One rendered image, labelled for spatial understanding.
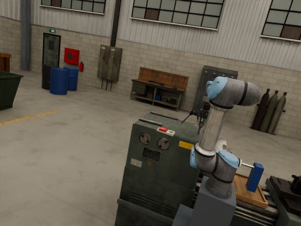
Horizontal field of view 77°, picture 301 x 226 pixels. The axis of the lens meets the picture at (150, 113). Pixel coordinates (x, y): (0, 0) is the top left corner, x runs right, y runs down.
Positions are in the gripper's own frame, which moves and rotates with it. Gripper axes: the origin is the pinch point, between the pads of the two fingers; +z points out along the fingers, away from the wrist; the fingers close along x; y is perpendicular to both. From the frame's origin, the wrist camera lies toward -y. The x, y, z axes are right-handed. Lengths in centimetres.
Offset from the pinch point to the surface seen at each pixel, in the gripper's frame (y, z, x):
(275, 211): 3, 48, 68
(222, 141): -8.6, 10.0, 20.0
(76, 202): -15, 133, -113
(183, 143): 14.0, 12.5, -8.9
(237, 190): -3, 45, 41
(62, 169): -59, 133, -171
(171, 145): 13.9, 17.1, -17.2
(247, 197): 6, 43, 47
